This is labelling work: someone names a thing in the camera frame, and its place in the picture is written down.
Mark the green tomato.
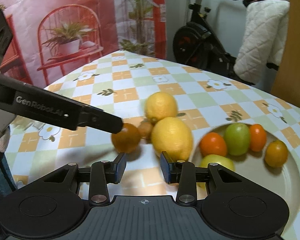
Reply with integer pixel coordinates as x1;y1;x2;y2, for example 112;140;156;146
199;154;235;171
223;122;250;156

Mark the yellow lemon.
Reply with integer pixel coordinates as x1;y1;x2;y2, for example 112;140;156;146
151;117;193;161
145;92;178;123

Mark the dark orange tomato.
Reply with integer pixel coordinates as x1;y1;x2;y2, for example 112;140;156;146
111;123;141;153

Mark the bright orange tomato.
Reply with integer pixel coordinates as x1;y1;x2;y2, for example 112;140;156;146
199;132;228;157

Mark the green tomato front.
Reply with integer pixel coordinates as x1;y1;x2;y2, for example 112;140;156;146
223;122;250;156

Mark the orange yellow tomato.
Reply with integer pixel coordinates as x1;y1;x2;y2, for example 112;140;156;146
264;140;289;168

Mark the clear plastic wrapper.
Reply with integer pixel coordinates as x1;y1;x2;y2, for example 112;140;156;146
12;116;44;131

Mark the small brown longan rear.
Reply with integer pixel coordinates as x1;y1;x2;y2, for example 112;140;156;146
138;121;153;140

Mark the checkered floral tablecloth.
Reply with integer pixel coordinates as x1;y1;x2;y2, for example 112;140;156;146
5;51;300;239

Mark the red printed backdrop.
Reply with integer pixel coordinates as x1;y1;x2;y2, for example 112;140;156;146
0;0;166;87

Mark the beige round plate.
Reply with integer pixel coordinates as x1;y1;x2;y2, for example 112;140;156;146
189;131;300;239

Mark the black exercise bike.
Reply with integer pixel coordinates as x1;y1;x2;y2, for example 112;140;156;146
165;0;281;86

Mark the wooden board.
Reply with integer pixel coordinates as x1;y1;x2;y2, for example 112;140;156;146
271;0;300;107

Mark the white quilted blanket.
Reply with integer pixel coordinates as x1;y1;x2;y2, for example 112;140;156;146
234;0;290;84

